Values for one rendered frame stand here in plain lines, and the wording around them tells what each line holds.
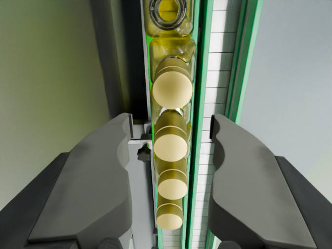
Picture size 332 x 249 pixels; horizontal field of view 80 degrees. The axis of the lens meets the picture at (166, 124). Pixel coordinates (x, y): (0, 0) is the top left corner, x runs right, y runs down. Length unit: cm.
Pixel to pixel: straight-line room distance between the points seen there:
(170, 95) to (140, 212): 62
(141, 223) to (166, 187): 57
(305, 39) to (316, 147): 37
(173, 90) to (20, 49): 13
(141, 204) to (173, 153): 53
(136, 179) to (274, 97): 48
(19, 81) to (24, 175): 8
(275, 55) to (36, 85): 57
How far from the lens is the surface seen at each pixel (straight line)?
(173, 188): 23
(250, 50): 38
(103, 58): 48
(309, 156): 87
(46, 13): 25
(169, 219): 27
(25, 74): 21
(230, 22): 45
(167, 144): 19
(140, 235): 86
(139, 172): 61
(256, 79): 64
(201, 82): 38
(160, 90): 17
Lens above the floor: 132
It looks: 60 degrees down
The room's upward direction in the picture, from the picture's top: 176 degrees counter-clockwise
